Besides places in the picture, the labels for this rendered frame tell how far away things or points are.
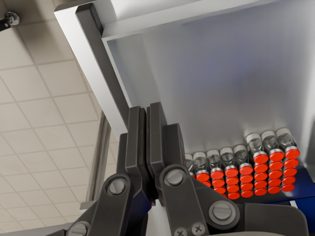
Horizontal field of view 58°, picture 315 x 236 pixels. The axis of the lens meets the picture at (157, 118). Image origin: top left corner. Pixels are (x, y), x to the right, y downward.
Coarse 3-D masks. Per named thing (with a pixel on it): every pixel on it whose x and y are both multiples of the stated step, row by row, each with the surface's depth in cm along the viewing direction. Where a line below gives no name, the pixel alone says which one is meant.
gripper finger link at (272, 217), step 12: (240, 204) 10; (252, 204) 10; (264, 204) 10; (240, 216) 10; (252, 216) 10; (264, 216) 10; (276, 216) 10; (288, 216) 10; (300, 216) 10; (240, 228) 10; (252, 228) 10; (264, 228) 10; (276, 228) 9; (288, 228) 9; (300, 228) 9
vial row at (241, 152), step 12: (192, 156) 48; (204, 156) 47; (216, 156) 46; (228, 156) 45; (240, 156) 45; (252, 156) 45; (192, 168) 46; (204, 168) 45; (216, 168) 45; (228, 168) 44; (240, 168) 44; (252, 168) 44; (264, 168) 44; (276, 168) 44; (204, 180) 45
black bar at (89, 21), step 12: (84, 12) 30; (96, 12) 31; (84, 24) 30; (96, 24) 31; (96, 36) 31; (96, 48) 32; (96, 60) 33; (108, 60) 33; (108, 72) 35; (108, 84) 36; (120, 96) 37; (120, 108) 38
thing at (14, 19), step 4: (8, 12) 118; (12, 12) 118; (4, 16) 120; (8, 16) 119; (12, 16) 119; (16, 16) 119; (0, 20) 115; (4, 20) 115; (8, 20) 117; (12, 20) 118; (16, 20) 120; (0, 24) 115; (4, 24) 115; (8, 24) 116; (12, 24) 122; (16, 24) 122; (0, 28) 115; (4, 28) 116; (8, 28) 117
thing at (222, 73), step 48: (240, 0) 29; (288, 0) 31; (144, 48) 34; (192, 48) 35; (240, 48) 35; (288, 48) 35; (144, 96) 40; (192, 96) 40; (240, 96) 40; (288, 96) 40; (192, 144) 46; (240, 144) 47
